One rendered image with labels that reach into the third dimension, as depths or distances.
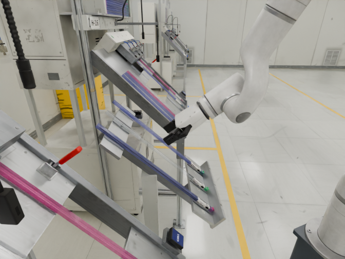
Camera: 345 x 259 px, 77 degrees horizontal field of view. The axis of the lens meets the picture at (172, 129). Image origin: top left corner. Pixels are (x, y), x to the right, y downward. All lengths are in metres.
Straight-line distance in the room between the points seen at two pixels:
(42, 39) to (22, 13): 0.14
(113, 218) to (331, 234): 0.65
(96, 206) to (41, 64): 0.98
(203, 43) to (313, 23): 3.46
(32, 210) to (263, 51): 0.65
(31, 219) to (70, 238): 1.33
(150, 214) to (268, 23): 0.79
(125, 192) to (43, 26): 1.11
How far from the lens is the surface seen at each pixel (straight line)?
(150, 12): 4.77
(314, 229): 0.94
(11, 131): 0.51
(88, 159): 1.55
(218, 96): 0.71
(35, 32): 1.40
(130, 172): 1.51
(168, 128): 0.81
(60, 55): 1.35
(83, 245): 1.75
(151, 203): 0.93
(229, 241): 1.71
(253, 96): 0.64
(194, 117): 0.70
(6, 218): 0.33
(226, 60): 7.99
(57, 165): 0.53
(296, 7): 0.65
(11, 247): 0.47
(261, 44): 0.66
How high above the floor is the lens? 1.34
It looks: 26 degrees down
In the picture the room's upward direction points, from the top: straight up
